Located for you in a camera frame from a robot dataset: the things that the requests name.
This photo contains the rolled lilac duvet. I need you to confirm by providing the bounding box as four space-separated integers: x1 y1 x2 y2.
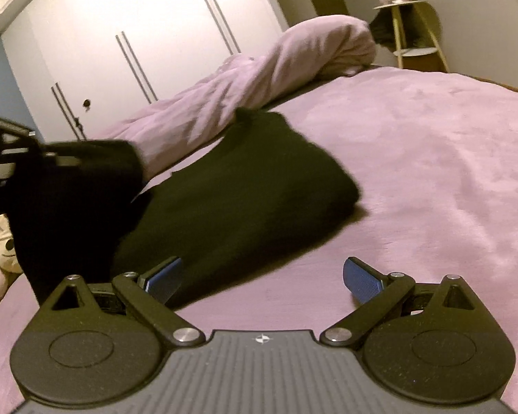
97 15 376 179

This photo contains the cream cat face pillow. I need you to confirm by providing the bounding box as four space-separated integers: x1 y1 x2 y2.
0 215 23 274

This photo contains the yellow corner shelf stand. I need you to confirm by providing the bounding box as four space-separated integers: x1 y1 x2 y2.
370 0 449 72

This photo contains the white wardrobe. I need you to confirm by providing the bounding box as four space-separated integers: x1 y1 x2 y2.
2 0 287 141

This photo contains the lilac plush bed cover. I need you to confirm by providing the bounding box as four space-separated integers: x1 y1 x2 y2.
0 65 518 414

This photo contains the black knit sweater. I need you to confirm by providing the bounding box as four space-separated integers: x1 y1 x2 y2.
6 108 359 308

